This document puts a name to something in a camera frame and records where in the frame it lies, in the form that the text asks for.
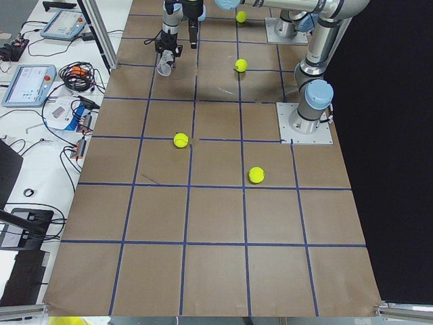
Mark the clear tennis ball can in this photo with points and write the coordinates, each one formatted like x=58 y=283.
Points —
x=165 y=65

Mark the far tennis ball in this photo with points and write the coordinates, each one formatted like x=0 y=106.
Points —
x=241 y=16

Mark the centre-left tennis ball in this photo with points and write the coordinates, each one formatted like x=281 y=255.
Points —
x=181 y=140

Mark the near right tennis ball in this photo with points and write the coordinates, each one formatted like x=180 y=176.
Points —
x=256 y=175

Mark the far teach pendant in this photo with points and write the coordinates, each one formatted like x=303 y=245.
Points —
x=66 y=25

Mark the teach pendant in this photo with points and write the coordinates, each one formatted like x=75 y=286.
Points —
x=66 y=25
x=30 y=86

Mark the white paper with device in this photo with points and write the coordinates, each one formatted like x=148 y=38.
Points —
x=64 y=113

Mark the orange grey adapter box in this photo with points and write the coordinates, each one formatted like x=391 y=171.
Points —
x=79 y=149

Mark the near teach pendant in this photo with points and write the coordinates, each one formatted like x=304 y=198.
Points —
x=30 y=86

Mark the black power brick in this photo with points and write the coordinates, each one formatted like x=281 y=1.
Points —
x=12 y=52

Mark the brown paper table cover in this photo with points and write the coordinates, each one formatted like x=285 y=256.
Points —
x=156 y=230

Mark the yellow object at bottom edge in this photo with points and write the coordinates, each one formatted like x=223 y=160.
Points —
x=70 y=320

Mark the aluminium frame post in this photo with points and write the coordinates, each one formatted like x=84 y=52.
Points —
x=98 y=29

